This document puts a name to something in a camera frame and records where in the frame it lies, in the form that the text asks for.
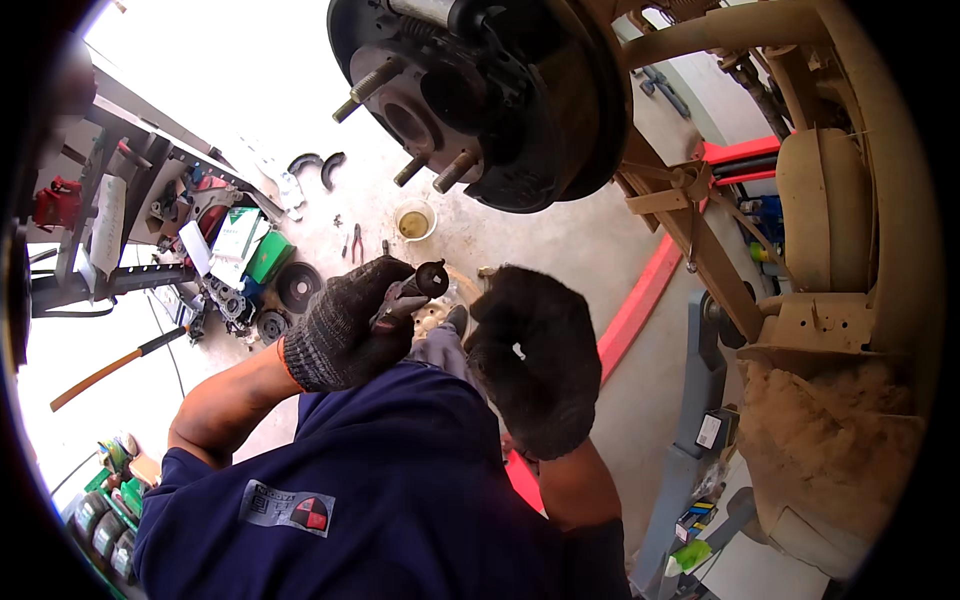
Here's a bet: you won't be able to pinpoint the white round wheel cover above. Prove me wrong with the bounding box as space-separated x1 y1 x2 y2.
411 265 485 343

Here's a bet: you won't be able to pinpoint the green rag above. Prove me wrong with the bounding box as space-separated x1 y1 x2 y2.
663 538 714 579

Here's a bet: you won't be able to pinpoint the rusty wheel hub brake assembly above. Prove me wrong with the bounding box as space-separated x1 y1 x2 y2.
327 0 636 216

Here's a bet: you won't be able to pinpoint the plastic cup of yellow fluid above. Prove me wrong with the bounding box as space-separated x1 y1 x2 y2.
393 198 438 243

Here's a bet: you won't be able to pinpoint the person's right hand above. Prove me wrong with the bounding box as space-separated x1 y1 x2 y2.
464 265 603 461

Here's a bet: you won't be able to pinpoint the heap of grey engine parts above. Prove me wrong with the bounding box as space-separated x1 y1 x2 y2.
184 274 260 348

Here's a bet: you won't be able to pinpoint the green cardboard box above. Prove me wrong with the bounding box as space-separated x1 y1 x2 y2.
244 229 297 287

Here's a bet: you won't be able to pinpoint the dark metal brake cylinder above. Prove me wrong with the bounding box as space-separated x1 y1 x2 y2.
370 258 451 336

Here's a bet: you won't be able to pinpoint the crate of bottles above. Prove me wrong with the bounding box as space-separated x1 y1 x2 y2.
63 433 164 595

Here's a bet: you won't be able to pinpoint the orange handled hammer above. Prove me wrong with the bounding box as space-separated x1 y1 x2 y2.
49 323 190 414

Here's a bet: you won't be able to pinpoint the large dark brake drum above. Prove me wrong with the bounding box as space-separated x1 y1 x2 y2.
275 261 324 315

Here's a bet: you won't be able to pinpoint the person's left hand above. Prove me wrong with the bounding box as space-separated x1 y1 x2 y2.
282 255 418 395

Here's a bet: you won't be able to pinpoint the person's legs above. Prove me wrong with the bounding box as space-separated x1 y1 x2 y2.
407 303 490 400

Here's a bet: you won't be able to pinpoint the tan car underbody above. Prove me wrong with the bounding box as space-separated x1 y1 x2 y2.
611 0 942 582

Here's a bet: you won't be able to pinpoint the white and green box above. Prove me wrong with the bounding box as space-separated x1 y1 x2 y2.
210 207 262 261

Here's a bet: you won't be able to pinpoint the metal tool cart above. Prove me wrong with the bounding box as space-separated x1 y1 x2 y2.
28 66 288 319

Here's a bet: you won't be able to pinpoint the small dark box white label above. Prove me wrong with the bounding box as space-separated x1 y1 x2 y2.
694 405 741 453

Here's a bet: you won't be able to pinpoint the grey car lift post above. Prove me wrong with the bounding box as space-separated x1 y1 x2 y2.
628 288 759 600

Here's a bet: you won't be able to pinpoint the red power tool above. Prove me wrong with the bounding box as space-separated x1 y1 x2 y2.
33 175 84 231

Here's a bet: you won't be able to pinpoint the small dark metal disc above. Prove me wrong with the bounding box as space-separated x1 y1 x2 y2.
255 308 291 347

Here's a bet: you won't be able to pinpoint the person's body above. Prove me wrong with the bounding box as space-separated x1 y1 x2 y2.
132 358 633 600

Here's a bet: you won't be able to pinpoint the blue lift motor unit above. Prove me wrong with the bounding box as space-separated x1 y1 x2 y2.
738 194 786 265

